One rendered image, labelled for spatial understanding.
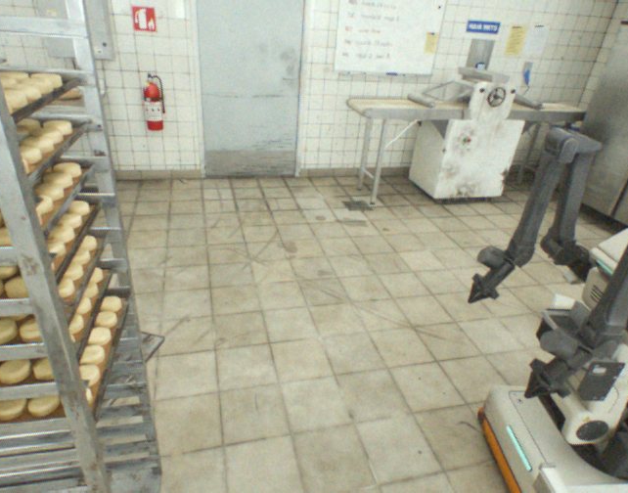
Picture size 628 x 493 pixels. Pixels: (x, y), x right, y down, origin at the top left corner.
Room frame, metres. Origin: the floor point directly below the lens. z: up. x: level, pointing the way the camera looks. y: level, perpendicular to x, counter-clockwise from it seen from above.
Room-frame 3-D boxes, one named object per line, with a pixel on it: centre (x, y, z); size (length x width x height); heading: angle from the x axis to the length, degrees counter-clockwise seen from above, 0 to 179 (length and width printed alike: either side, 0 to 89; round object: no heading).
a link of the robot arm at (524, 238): (1.29, -0.72, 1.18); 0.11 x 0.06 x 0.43; 4
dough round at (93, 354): (0.68, 0.46, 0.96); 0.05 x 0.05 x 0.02
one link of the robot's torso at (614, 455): (1.04, -1.03, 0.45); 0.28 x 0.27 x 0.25; 4
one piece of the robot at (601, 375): (1.09, -0.90, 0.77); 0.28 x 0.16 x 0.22; 4
